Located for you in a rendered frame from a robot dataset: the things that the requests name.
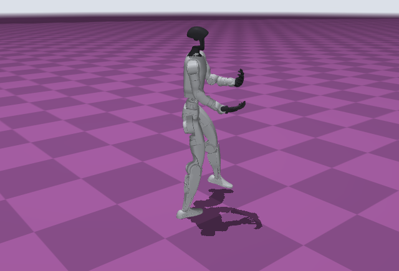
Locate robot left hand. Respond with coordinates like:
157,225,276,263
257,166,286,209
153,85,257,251
234,69,244,87

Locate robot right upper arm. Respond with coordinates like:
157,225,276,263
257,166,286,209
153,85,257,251
186,60,205,99

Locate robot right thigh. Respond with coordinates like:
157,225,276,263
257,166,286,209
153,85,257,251
183,115,205,174

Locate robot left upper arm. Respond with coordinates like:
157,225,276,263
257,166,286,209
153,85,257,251
200,51,218,85

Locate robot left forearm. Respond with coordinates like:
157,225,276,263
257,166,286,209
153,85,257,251
216,75,235,87

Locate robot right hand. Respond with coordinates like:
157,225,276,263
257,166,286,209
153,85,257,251
221,101,246,114

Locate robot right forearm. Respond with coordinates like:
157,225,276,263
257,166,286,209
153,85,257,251
196,92,226,114

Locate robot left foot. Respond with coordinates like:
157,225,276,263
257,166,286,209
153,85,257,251
208,174,233,188

